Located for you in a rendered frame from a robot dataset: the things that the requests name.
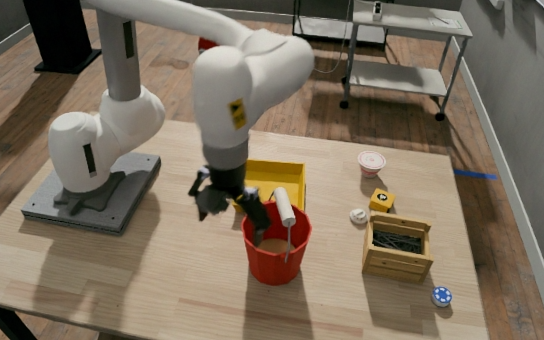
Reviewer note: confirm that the yellow shallow tray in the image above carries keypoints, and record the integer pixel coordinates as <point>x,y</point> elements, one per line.
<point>273,174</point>

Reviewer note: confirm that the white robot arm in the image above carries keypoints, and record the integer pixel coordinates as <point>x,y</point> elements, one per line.
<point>235,84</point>

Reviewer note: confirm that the wooden crate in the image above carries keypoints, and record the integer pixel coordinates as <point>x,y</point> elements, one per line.
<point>390,261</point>

